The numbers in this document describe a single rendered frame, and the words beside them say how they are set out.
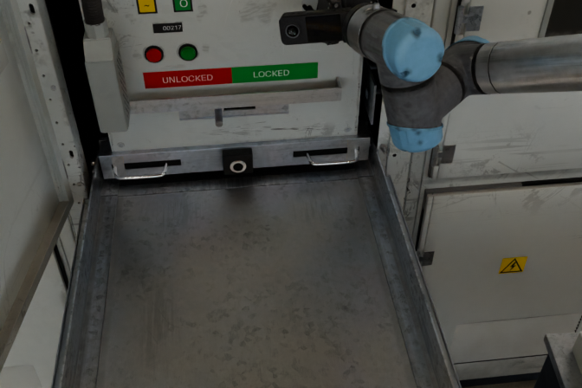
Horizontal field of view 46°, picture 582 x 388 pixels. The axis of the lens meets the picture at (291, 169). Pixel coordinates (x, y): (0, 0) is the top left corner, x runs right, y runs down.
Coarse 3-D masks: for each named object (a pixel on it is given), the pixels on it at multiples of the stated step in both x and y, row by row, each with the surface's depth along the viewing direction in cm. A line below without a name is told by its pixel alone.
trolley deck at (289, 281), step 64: (192, 192) 138; (256, 192) 138; (320, 192) 138; (128, 256) 125; (192, 256) 125; (256, 256) 125; (320, 256) 125; (64, 320) 114; (128, 320) 114; (192, 320) 114; (256, 320) 114; (320, 320) 114; (384, 320) 114; (128, 384) 105; (192, 384) 105; (256, 384) 105; (320, 384) 105; (384, 384) 105
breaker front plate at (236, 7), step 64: (128, 0) 115; (192, 0) 116; (256, 0) 117; (128, 64) 123; (192, 64) 124; (256, 64) 126; (320, 64) 127; (128, 128) 132; (192, 128) 133; (256, 128) 135; (320, 128) 137
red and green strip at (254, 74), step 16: (288, 64) 126; (304, 64) 127; (144, 80) 125; (160, 80) 125; (176, 80) 126; (192, 80) 126; (208, 80) 127; (224, 80) 127; (240, 80) 127; (256, 80) 128; (272, 80) 128
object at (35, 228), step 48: (0, 48) 105; (0, 96) 110; (0, 144) 110; (48, 144) 127; (0, 192) 111; (48, 192) 131; (0, 240) 111; (48, 240) 128; (0, 288) 112; (0, 336) 112
